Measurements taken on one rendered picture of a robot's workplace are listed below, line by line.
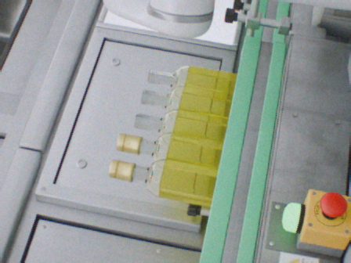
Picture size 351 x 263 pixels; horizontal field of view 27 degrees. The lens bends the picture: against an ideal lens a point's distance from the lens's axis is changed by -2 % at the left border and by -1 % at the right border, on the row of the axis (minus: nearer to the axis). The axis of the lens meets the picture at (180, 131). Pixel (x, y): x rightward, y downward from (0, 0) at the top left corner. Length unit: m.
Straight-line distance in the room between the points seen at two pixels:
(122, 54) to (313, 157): 0.64
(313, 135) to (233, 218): 0.21
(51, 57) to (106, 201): 0.43
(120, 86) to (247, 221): 0.59
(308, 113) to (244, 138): 0.12
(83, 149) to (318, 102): 0.52
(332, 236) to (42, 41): 0.96
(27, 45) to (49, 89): 0.18
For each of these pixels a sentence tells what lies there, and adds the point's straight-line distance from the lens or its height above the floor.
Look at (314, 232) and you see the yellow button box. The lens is 1.08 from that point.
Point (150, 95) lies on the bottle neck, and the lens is 1.45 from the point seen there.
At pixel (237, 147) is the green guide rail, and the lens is 1.24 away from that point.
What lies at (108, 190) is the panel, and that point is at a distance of 1.49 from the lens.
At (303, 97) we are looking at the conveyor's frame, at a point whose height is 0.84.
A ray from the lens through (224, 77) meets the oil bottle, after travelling 1.47.
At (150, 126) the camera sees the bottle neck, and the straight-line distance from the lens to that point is 1.41.
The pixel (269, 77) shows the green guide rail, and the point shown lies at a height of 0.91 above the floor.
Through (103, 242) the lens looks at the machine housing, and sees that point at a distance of 1.48.
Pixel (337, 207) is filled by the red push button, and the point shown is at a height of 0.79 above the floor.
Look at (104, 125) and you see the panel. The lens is 1.58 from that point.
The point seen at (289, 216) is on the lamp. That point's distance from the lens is 1.10.
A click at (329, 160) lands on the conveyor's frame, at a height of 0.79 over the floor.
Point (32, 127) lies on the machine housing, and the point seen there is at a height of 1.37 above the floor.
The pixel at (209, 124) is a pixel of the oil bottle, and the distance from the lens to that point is 1.40.
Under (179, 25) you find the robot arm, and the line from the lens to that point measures 1.06.
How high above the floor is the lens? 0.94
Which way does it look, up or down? 4 degrees up
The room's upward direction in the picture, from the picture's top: 79 degrees counter-clockwise
